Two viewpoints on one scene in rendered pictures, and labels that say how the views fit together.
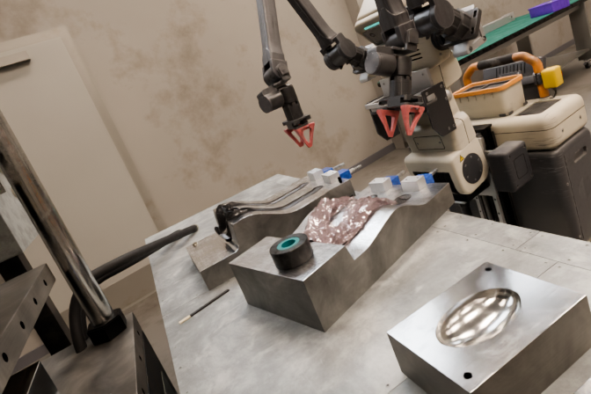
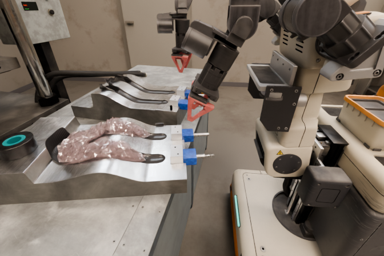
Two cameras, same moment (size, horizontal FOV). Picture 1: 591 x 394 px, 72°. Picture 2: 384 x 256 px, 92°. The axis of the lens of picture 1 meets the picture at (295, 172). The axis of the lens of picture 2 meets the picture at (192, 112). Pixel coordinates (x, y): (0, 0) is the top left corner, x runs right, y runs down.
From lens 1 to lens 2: 0.86 m
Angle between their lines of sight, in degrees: 34
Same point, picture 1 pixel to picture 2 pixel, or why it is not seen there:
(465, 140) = (295, 143)
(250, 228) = (100, 100)
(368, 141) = not seen: hidden behind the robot
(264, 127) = (268, 35)
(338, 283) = (11, 188)
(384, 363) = not seen: outside the picture
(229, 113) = not seen: hidden behind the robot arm
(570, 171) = (376, 235)
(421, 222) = (131, 190)
